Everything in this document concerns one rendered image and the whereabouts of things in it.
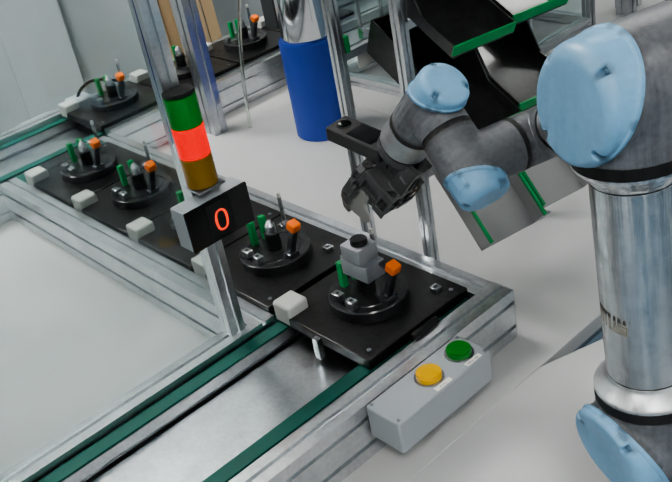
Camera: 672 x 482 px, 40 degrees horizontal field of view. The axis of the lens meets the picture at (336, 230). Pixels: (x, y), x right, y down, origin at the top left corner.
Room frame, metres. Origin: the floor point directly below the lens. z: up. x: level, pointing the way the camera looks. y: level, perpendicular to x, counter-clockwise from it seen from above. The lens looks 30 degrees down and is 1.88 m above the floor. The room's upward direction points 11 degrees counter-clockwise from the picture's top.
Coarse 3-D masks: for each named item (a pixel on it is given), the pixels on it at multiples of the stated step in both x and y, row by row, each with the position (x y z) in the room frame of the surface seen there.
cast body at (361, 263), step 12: (348, 240) 1.34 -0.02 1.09; (360, 240) 1.32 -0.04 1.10; (372, 240) 1.33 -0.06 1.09; (348, 252) 1.32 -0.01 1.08; (360, 252) 1.30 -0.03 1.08; (372, 252) 1.32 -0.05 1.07; (348, 264) 1.32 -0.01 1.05; (360, 264) 1.30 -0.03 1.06; (372, 264) 1.30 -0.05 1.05; (360, 276) 1.30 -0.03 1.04; (372, 276) 1.29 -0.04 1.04
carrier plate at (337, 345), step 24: (408, 264) 1.41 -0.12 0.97; (312, 288) 1.39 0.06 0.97; (456, 288) 1.31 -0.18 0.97; (312, 312) 1.32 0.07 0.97; (408, 312) 1.27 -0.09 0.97; (432, 312) 1.25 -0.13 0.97; (312, 336) 1.27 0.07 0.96; (336, 336) 1.24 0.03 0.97; (360, 336) 1.23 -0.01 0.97; (384, 336) 1.21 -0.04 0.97; (408, 336) 1.21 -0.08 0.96; (360, 360) 1.17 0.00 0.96
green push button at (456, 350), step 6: (450, 342) 1.16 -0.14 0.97; (456, 342) 1.16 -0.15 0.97; (462, 342) 1.16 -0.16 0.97; (450, 348) 1.15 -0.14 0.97; (456, 348) 1.14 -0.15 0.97; (462, 348) 1.14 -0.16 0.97; (468, 348) 1.14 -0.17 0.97; (450, 354) 1.13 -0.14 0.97; (456, 354) 1.13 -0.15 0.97; (462, 354) 1.13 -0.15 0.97; (468, 354) 1.13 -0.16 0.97
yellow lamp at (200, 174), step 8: (200, 160) 1.28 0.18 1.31; (208, 160) 1.29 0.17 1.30; (184, 168) 1.29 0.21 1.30; (192, 168) 1.28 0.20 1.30; (200, 168) 1.28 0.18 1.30; (208, 168) 1.29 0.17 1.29; (184, 176) 1.30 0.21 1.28; (192, 176) 1.28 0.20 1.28; (200, 176) 1.28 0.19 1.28; (208, 176) 1.28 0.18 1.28; (216, 176) 1.30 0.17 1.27; (192, 184) 1.28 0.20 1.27; (200, 184) 1.28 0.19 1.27; (208, 184) 1.28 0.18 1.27
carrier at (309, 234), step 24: (264, 216) 1.57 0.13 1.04; (288, 216) 1.68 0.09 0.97; (240, 240) 1.62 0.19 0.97; (264, 240) 1.56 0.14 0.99; (312, 240) 1.56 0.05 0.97; (336, 240) 1.54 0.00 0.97; (240, 264) 1.53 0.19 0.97; (264, 264) 1.47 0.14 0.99; (288, 264) 1.46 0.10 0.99; (312, 264) 1.47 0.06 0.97; (240, 288) 1.44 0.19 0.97; (264, 288) 1.42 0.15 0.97; (288, 288) 1.41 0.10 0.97
